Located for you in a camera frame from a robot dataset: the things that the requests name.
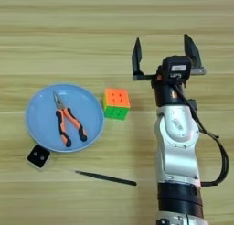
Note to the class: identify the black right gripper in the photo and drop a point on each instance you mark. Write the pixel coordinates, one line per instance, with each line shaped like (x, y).
(166, 93)

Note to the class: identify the stickerless colourful puzzle cube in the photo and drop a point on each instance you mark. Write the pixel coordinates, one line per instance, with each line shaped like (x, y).
(115, 103)

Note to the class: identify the orange black needle-nose pliers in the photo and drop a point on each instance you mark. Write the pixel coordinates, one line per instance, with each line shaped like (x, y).
(62, 119)

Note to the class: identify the blue round plate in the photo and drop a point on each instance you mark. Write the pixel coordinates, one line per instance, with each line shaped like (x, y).
(42, 119)

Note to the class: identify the small black square block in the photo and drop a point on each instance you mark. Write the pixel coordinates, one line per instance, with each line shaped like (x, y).
(38, 156)

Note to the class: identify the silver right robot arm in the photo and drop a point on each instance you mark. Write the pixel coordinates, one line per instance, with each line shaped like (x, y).
(176, 143)

